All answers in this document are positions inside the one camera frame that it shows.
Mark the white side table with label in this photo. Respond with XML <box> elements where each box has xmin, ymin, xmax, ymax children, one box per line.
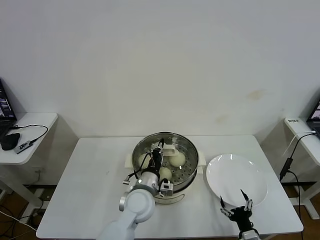
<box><xmin>259</xmin><ymin>116</ymin><xmax>320</xmax><ymax>221</ymax></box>

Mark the black laptop with bright screen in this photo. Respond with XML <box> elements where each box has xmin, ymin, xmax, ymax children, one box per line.
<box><xmin>306</xmin><ymin>98</ymin><xmax>320</xmax><ymax>140</ymax></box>

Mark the white steamed baozi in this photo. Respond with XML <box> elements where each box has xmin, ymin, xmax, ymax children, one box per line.
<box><xmin>169</xmin><ymin>153</ymin><xmax>186</xmax><ymax>168</ymax></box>
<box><xmin>159</xmin><ymin>166</ymin><xmax>173</xmax><ymax>180</ymax></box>
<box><xmin>138</xmin><ymin>153</ymin><xmax>151</xmax><ymax>168</ymax></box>

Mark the white side table with mouse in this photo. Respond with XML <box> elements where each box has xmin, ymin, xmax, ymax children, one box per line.
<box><xmin>0</xmin><ymin>112</ymin><xmax>80</xmax><ymax>208</ymax></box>

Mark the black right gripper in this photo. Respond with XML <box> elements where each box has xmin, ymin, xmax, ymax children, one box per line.
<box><xmin>219</xmin><ymin>188</ymin><xmax>254</xmax><ymax>233</ymax></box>

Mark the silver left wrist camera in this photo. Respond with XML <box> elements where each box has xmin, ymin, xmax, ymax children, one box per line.
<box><xmin>159</xmin><ymin>181</ymin><xmax>175</xmax><ymax>198</ymax></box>

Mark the white round plate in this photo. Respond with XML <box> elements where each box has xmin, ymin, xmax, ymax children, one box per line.
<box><xmin>205</xmin><ymin>153</ymin><xmax>268</xmax><ymax>207</ymax></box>

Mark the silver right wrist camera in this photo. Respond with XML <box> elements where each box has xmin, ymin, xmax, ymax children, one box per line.
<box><xmin>240</xmin><ymin>230</ymin><xmax>260</xmax><ymax>240</ymax></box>

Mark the black laptop with dark screen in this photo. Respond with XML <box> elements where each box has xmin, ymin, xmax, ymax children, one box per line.
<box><xmin>0</xmin><ymin>77</ymin><xmax>18</xmax><ymax>143</ymax></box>

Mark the black computer mouse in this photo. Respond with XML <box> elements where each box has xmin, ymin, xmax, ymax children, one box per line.
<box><xmin>1</xmin><ymin>132</ymin><xmax>21</xmax><ymax>151</ymax></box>

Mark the white flat cable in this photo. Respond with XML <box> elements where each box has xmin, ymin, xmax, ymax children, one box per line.
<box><xmin>279</xmin><ymin>130</ymin><xmax>316</xmax><ymax>160</ymax></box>

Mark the thin black usb cable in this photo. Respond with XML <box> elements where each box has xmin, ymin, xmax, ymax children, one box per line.
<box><xmin>9</xmin><ymin>124</ymin><xmax>49</xmax><ymax>145</ymax></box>

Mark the perforated stainless steamer basket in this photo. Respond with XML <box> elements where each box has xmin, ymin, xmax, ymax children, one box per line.
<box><xmin>131</xmin><ymin>131</ymin><xmax>200</xmax><ymax>188</ymax></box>

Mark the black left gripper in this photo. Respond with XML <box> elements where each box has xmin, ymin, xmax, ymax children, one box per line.
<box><xmin>149</xmin><ymin>137</ymin><xmax>165</xmax><ymax>174</ymax></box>

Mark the cream electric cooking pot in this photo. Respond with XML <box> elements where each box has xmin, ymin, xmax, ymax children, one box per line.
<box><xmin>124</xmin><ymin>150</ymin><xmax>206</xmax><ymax>206</ymax></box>

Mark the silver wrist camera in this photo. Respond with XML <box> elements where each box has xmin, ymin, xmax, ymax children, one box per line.
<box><xmin>240</xmin><ymin>230</ymin><xmax>260</xmax><ymax>240</ymax></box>
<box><xmin>159</xmin><ymin>181</ymin><xmax>175</xmax><ymax>198</ymax></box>

